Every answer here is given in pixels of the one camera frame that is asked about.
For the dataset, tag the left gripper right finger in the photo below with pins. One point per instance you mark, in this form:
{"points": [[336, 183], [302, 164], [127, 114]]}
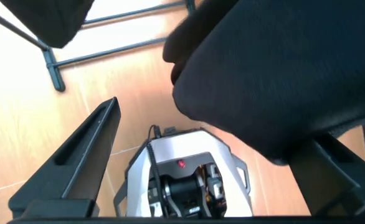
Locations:
{"points": [[335, 186]]}

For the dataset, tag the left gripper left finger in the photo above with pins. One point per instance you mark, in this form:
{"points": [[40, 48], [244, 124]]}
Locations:
{"points": [[42, 189]]}

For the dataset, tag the black T-shirt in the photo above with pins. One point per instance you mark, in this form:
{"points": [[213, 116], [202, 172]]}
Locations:
{"points": [[279, 77]]}

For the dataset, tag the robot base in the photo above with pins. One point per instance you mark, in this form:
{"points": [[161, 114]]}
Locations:
{"points": [[182, 146]]}

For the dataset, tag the black clothes rack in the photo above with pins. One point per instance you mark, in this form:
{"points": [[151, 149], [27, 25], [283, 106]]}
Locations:
{"points": [[56, 74]]}

